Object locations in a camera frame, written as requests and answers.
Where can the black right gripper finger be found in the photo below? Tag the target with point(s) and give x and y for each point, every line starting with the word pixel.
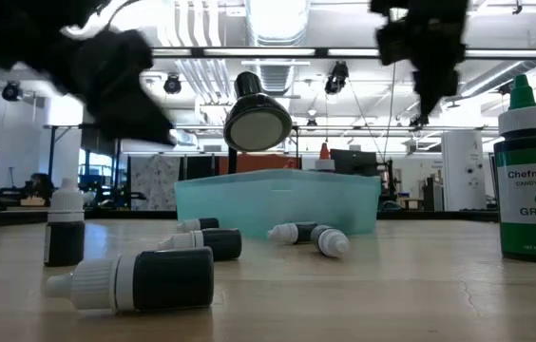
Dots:
pixel 434 88

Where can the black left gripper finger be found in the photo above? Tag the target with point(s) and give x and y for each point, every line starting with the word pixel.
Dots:
pixel 130 114

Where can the large red food colouring bottle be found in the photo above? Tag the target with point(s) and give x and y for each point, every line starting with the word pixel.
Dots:
pixel 325 164

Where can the large green food colouring bottle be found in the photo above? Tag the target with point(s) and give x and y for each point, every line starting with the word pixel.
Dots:
pixel 534 237

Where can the small red dropper bottle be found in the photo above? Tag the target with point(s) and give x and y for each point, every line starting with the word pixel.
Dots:
pixel 303 232

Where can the black ceiling spotlight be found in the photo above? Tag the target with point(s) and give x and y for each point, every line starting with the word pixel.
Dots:
pixel 172 84
pixel 415 122
pixel 337 78
pixel 12 91

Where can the white patterned curtain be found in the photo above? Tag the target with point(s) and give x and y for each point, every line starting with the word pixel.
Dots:
pixel 154 180

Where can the white cylinder device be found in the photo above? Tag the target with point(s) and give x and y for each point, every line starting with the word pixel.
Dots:
pixel 463 161

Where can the black monitor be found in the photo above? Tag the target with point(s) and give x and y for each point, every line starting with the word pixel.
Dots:
pixel 356 161

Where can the black round lamp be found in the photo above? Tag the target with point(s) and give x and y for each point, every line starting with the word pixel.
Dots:
pixel 256 128

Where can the orange partition panel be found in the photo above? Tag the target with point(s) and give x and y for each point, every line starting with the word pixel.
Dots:
pixel 263 164

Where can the teal translucent plastic bin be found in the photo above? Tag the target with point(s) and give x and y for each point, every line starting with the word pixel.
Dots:
pixel 273 204

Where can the black overhead frame bar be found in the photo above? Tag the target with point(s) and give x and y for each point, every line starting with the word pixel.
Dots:
pixel 320 52

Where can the silver ventilation duct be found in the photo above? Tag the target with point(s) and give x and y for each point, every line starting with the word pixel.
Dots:
pixel 277 24

